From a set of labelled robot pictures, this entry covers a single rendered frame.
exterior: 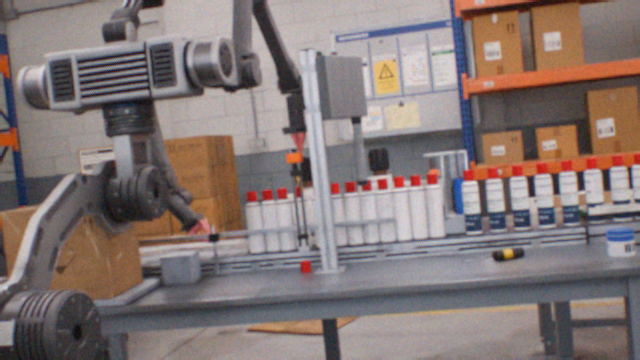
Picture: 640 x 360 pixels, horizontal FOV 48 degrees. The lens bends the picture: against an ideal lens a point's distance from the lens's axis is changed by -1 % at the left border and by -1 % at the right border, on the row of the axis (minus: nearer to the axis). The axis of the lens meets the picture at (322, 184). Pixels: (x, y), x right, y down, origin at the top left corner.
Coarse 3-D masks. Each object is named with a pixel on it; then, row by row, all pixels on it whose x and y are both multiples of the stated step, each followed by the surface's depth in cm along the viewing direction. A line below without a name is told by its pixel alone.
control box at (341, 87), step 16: (320, 64) 215; (336, 64) 216; (352, 64) 222; (320, 80) 216; (336, 80) 216; (352, 80) 222; (320, 96) 216; (336, 96) 216; (352, 96) 221; (320, 112) 217; (336, 112) 216; (352, 112) 221
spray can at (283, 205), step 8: (280, 192) 234; (280, 200) 234; (288, 200) 235; (280, 208) 234; (288, 208) 234; (280, 216) 234; (288, 216) 234; (280, 224) 234; (288, 224) 234; (280, 232) 235; (288, 232) 234; (280, 240) 235; (288, 240) 234; (280, 248) 236; (288, 248) 234
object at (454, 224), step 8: (432, 160) 240; (440, 160) 236; (456, 160) 232; (464, 160) 233; (432, 168) 240; (456, 168) 232; (464, 168) 237; (448, 216) 232; (456, 216) 232; (448, 224) 232; (456, 224) 232; (464, 224) 232; (448, 232) 232; (456, 232) 232; (464, 232) 232
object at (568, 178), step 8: (568, 160) 222; (568, 168) 222; (560, 176) 223; (568, 176) 221; (576, 176) 222; (560, 184) 223; (568, 184) 221; (576, 184) 222; (568, 192) 221; (576, 192) 222; (568, 200) 222; (576, 200) 222; (568, 208) 222; (576, 208) 222; (568, 216) 222; (576, 216) 222; (568, 224) 222; (576, 224) 222
